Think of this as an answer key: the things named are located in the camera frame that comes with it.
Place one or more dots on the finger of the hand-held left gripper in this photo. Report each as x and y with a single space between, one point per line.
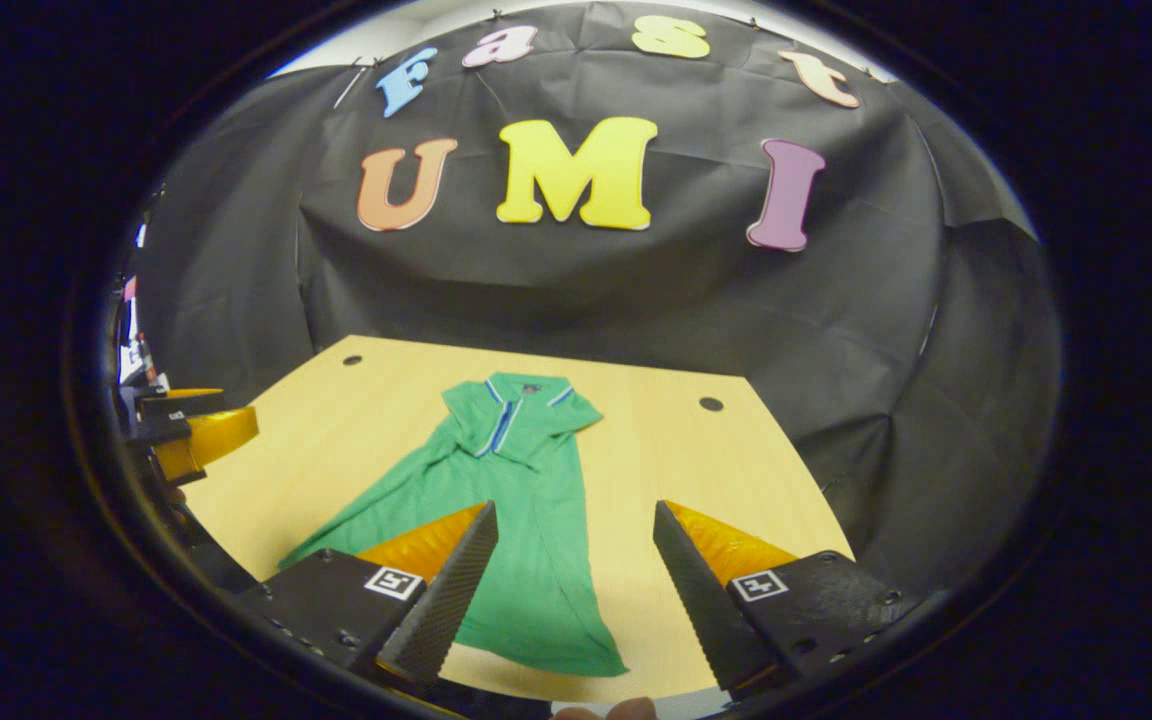
168 432
181 405

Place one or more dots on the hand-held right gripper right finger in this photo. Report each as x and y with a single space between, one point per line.
701 610

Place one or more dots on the green T-shirt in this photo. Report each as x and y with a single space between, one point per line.
536 470

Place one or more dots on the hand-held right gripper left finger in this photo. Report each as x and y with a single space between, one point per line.
451 600

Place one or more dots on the computer monitor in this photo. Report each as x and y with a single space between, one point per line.
128 340

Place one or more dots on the red bottle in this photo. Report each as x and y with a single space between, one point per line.
148 365

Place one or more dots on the black backdrop cloth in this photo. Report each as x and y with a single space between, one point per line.
586 290

